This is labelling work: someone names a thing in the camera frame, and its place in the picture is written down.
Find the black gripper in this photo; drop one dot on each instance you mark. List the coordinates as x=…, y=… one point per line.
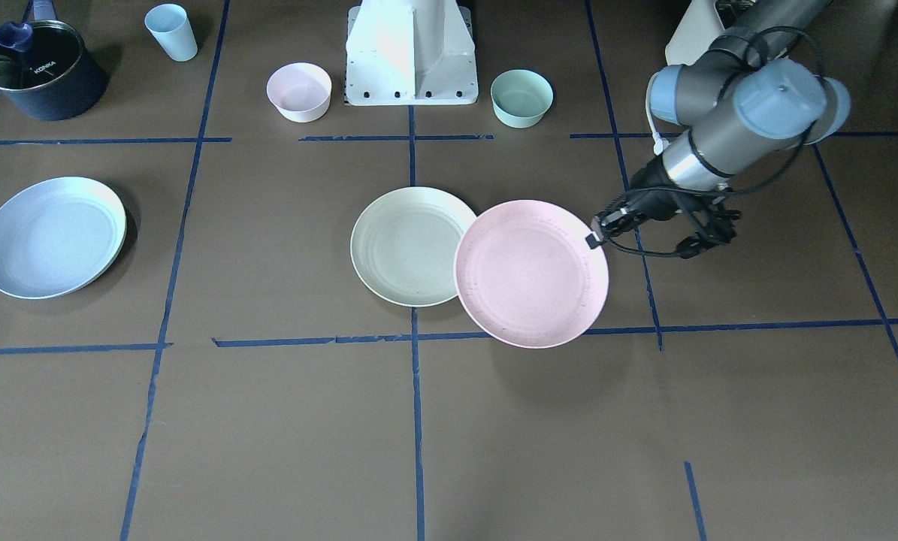
x=654, y=193

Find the pink plate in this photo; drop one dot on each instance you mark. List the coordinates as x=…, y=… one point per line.
x=527, y=276

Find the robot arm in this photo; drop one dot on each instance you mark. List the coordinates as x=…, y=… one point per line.
x=759, y=88

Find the green bowl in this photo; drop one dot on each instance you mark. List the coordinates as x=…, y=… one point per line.
x=521, y=98

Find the cream plate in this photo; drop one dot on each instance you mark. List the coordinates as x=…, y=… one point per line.
x=403, y=245

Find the white toaster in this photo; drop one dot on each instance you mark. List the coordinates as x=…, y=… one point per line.
x=699, y=27

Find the pink bowl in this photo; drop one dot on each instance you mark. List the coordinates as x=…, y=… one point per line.
x=301, y=92

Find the light blue cup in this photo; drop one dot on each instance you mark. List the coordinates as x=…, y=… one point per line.
x=169, y=24

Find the blue plate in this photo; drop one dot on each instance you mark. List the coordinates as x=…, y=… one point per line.
x=58, y=236

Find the dark blue pot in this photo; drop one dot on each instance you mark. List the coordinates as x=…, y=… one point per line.
x=46, y=69

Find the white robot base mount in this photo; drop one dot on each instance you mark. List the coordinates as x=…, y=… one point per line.
x=410, y=53

